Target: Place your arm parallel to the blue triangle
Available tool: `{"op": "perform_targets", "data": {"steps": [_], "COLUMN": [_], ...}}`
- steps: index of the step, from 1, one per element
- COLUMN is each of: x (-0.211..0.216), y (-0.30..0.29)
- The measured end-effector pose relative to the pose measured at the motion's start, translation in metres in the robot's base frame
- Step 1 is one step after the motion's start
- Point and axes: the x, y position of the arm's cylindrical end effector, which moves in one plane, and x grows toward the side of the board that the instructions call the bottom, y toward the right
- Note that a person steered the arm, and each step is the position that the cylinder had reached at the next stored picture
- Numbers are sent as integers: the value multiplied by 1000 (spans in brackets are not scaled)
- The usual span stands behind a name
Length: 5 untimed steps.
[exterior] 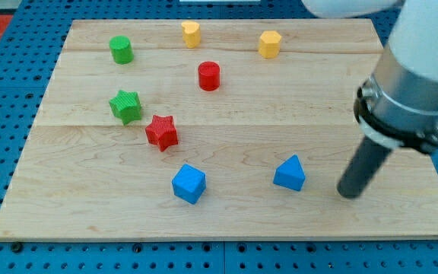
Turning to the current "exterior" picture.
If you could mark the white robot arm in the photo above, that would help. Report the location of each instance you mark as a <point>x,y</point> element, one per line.
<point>397,106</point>

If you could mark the blue triangle block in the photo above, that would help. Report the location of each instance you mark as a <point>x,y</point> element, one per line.
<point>290,174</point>

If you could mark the wooden board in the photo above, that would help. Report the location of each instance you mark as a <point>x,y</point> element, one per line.
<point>85,177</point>

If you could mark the blue cube block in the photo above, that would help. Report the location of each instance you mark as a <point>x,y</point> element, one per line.
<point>189,183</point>

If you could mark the red star block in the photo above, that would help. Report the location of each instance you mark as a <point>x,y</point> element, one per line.
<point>162,132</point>

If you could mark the red cylinder block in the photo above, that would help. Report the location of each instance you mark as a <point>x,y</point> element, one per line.
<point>209,76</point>

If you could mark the green star block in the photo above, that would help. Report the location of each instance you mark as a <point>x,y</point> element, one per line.
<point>126,106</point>

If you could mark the yellow hexagon block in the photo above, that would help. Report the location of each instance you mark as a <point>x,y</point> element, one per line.
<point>269,44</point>

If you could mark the yellow heart block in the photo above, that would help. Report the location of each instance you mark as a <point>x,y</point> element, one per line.
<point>191,33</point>

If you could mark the green cylinder block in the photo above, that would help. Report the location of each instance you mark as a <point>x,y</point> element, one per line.
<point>121,49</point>

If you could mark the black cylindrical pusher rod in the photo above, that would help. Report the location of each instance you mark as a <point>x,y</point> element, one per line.
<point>366,161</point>

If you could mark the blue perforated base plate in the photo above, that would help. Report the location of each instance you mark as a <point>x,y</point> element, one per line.
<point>32,34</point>

